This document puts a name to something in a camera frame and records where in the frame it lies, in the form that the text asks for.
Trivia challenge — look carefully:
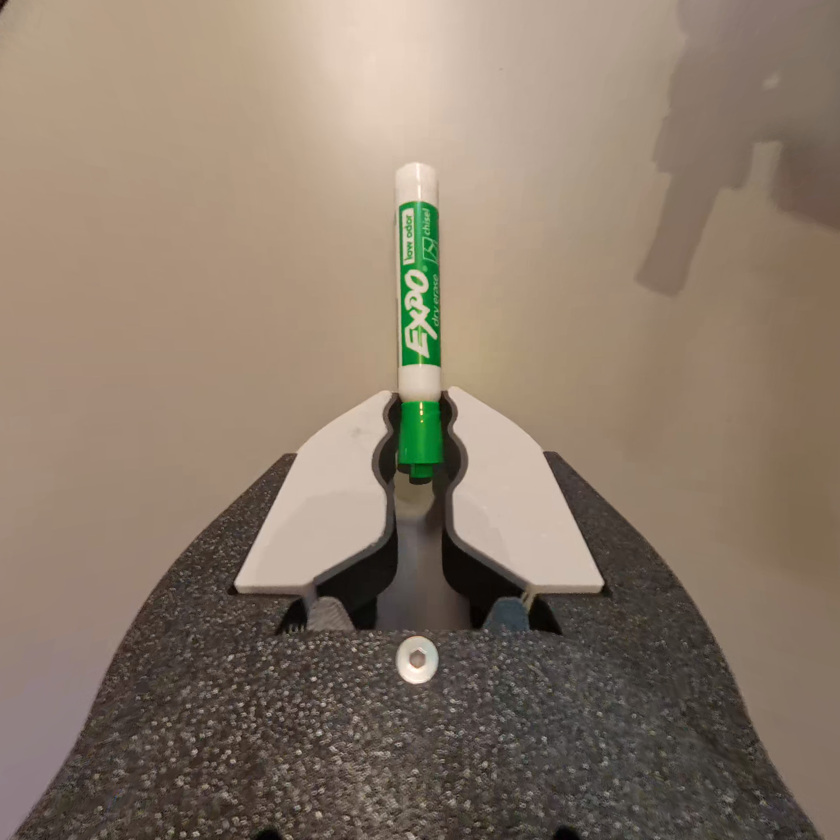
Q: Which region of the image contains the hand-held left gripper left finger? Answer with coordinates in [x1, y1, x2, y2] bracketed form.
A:
[234, 390, 399, 598]

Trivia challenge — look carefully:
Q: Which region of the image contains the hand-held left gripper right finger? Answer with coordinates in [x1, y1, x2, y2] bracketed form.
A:
[444, 388, 607, 598]

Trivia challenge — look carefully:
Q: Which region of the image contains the green marker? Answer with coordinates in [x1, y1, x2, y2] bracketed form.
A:
[394, 163, 443, 485]

